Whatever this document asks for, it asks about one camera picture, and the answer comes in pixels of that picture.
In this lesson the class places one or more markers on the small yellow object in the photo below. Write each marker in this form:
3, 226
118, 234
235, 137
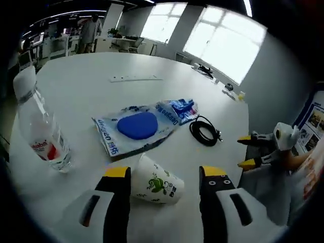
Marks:
241, 96

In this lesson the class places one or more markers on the person's white orange shirt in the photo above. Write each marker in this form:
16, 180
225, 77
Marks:
311, 187

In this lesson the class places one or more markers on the white table socket panel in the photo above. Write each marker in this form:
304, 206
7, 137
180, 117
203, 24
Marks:
136, 78

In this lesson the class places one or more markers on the white blue printed package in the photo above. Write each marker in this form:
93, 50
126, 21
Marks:
108, 131

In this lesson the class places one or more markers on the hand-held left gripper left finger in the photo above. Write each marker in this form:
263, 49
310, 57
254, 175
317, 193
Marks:
117, 210

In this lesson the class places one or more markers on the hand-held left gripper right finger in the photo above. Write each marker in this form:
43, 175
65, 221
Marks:
212, 210

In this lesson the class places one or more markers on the black device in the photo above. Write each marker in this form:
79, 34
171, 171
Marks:
206, 71

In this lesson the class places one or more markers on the blue oval pad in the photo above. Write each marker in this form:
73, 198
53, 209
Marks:
138, 126

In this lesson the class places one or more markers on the green potted plant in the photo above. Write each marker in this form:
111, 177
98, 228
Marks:
113, 32

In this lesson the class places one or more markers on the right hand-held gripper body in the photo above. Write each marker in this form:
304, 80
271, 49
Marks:
286, 138

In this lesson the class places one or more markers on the small black object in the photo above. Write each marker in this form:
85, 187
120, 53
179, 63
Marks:
229, 87

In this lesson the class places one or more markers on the clear plastic water bottle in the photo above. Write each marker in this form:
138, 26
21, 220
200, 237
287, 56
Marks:
40, 121

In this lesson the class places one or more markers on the wall poster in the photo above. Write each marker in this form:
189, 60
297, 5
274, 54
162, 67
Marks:
311, 121

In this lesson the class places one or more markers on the white paper cup green print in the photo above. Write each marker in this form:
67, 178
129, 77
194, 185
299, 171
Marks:
154, 182

